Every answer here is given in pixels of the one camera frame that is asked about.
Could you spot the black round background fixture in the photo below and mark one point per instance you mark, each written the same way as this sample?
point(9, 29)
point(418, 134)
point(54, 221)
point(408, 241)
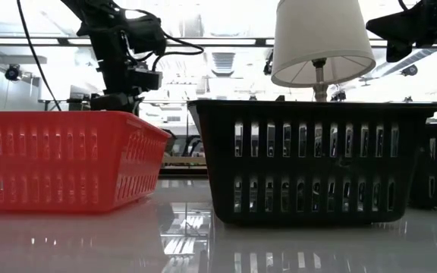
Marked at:
point(12, 72)
point(409, 70)

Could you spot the red plastic slotted basket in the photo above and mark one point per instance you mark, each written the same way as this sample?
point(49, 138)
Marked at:
point(51, 163)

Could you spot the white glossy table sheet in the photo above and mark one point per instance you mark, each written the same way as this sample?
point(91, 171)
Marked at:
point(188, 246)

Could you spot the white shade table lamp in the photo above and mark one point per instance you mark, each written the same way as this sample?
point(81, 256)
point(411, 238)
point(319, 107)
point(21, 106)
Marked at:
point(317, 38)

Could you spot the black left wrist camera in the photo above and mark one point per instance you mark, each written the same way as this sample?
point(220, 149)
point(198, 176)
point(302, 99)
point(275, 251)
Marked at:
point(146, 80)

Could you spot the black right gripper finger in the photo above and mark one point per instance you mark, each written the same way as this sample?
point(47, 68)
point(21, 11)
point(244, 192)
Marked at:
point(400, 22)
point(398, 51)

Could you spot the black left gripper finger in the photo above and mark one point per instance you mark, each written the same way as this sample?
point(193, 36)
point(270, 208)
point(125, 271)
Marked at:
point(130, 104)
point(104, 103)

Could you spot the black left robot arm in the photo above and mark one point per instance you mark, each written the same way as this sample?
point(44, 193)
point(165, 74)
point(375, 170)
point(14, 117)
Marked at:
point(146, 36)

